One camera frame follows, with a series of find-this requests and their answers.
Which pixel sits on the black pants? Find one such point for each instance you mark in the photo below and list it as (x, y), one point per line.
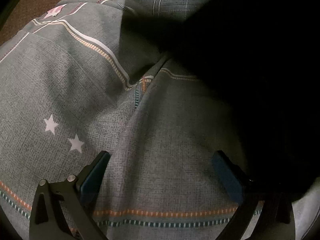
(258, 60)

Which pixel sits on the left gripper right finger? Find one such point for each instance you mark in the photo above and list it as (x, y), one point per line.
(241, 190)

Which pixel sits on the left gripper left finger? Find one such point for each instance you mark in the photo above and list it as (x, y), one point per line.
(79, 193)

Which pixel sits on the grey patterned duvet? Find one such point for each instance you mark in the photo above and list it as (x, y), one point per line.
(74, 83)

